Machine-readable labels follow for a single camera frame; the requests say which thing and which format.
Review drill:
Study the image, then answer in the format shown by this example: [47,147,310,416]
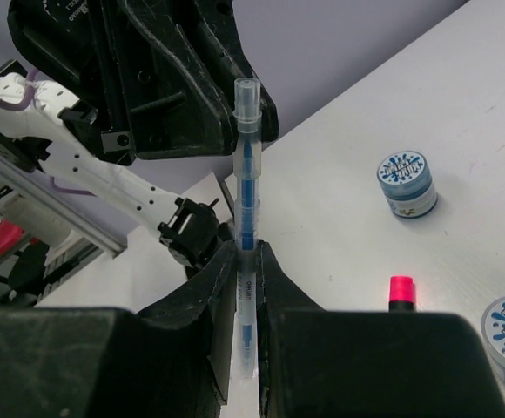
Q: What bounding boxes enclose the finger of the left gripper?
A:
[195,0,279,145]
[104,1,236,160]

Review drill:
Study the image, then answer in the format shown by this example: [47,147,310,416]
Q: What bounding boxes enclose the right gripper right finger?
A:
[255,241,505,417]

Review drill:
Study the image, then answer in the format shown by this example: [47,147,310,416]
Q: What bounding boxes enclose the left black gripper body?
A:
[7,1,135,165]

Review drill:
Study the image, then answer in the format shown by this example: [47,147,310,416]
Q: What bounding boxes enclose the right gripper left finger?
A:
[0,242,237,417]

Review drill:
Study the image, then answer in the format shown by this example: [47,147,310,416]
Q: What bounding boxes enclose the blue clear pen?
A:
[233,78,262,379]

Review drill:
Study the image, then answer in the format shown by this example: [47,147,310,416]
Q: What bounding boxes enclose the pink highlighter marker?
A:
[388,275,416,312]

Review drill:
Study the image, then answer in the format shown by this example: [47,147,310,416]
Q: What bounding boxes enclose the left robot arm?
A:
[0,1,279,270]

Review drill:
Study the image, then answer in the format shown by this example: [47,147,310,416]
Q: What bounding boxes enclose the aluminium frame rail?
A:
[0,155,127,257]

